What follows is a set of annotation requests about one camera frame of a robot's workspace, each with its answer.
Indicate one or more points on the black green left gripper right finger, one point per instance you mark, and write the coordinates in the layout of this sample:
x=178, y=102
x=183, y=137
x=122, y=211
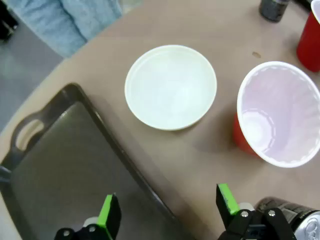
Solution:
x=225, y=207

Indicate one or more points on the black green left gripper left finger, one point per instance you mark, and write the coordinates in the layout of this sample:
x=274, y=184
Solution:
x=112, y=215

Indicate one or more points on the red plastic cup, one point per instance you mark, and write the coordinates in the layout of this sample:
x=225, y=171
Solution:
x=310, y=45
x=280, y=112

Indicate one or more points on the person in blue fleece jacket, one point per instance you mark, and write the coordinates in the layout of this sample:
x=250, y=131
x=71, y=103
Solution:
x=62, y=25

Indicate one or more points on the dark brown serving tray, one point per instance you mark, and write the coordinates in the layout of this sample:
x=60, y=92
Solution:
x=75, y=162

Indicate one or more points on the white plastic bowl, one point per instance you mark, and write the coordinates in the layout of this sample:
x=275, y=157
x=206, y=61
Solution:
x=170, y=87

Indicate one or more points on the dark beverage can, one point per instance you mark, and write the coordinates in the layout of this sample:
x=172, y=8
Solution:
x=307, y=220
x=273, y=10

